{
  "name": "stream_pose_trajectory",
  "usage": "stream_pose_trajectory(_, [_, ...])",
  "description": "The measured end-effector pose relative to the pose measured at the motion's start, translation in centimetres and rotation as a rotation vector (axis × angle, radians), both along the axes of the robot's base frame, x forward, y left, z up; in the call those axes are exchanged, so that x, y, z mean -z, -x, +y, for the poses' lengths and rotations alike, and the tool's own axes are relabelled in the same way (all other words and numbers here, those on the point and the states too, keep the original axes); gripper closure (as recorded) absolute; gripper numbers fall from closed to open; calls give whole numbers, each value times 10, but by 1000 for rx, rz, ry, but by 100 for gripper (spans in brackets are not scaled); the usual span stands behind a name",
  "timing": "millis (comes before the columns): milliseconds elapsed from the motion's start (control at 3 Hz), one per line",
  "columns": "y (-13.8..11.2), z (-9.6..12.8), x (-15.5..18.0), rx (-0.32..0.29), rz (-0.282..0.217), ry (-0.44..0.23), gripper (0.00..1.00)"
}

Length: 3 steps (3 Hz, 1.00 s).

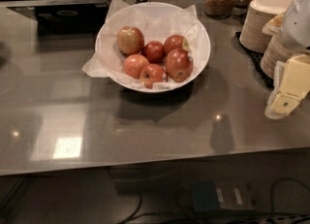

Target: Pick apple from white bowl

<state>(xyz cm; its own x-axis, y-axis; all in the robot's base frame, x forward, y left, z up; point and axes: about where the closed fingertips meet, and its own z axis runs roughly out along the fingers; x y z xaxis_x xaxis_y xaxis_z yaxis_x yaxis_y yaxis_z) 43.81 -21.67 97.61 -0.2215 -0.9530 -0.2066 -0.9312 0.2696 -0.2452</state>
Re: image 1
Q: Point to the black induction cooktop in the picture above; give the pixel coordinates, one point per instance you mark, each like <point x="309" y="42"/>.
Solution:
<point x="66" y="19"/>

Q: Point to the red apple back right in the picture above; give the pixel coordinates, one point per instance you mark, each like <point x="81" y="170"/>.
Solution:
<point x="175" y="41"/>

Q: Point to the black rubber mat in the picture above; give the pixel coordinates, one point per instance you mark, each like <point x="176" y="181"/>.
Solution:
<point x="256" y="59"/>

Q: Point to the white paper liner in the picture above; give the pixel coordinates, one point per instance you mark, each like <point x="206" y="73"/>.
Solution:
<point x="155" y="17"/>

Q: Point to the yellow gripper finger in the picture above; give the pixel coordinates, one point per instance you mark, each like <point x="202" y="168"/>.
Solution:
<point x="291" y="86"/>
<point x="274" y="25"/>

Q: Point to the red apple front centre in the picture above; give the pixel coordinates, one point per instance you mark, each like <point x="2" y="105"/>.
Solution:
<point x="152" y="73"/>

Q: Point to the blue box under table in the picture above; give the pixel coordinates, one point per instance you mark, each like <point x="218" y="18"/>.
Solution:
<point x="204" y="196"/>

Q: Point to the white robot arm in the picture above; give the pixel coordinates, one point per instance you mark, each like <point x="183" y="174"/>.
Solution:
<point x="295" y="29"/>

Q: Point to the paper plate stack front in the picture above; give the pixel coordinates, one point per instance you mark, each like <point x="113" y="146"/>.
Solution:
<point x="274" y="52"/>

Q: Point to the paper plate stack back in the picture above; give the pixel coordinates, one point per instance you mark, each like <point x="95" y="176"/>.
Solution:
<point x="252" y="36"/>

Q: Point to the paper plate stack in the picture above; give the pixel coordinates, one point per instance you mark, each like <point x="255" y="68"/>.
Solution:
<point x="274" y="52"/>
<point x="252" y="36"/>

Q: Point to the yellowish red apple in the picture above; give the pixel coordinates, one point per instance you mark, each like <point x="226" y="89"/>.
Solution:
<point x="130" y="40"/>

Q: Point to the small red apple centre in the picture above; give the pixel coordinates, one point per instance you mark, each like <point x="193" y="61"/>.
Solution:
<point x="153" y="51"/>

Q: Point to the red apple front left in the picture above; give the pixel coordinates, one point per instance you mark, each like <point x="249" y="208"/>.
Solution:
<point x="133" y="64"/>

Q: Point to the large dark red apple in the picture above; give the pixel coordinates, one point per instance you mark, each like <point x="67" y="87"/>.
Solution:
<point x="179" y="64"/>

